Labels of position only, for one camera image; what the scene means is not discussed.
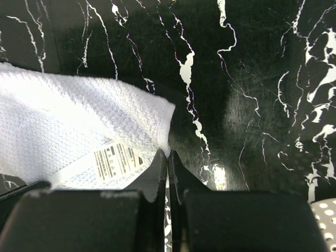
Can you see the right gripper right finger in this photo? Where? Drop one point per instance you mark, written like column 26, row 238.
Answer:
column 207, row 220

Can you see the light blue towel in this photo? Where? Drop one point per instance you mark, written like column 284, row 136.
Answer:
column 79, row 132

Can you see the white perforated plastic basket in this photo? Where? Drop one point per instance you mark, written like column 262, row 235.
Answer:
column 325, row 214

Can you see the black marble pattern mat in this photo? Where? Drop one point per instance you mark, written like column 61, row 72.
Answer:
column 253, row 81

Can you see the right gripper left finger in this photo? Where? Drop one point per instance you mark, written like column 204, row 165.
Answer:
column 37, row 218

